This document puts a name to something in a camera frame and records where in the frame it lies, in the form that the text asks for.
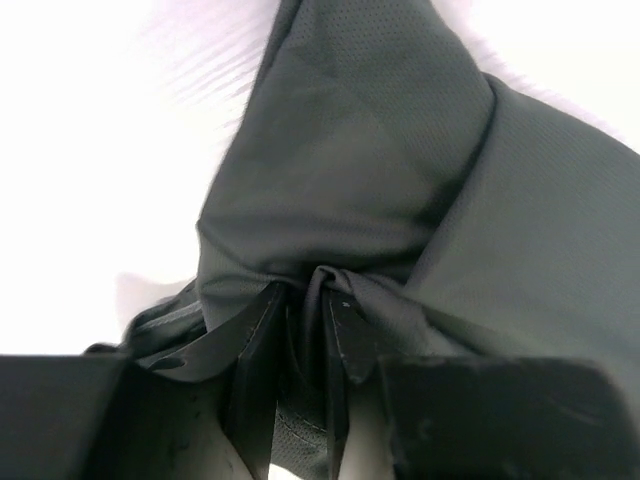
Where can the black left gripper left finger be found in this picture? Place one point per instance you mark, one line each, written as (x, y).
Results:
(204, 411)

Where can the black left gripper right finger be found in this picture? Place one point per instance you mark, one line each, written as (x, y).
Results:
(395, 416)

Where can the dark grey t-shirt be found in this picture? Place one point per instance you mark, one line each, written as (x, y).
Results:
(376, 159)

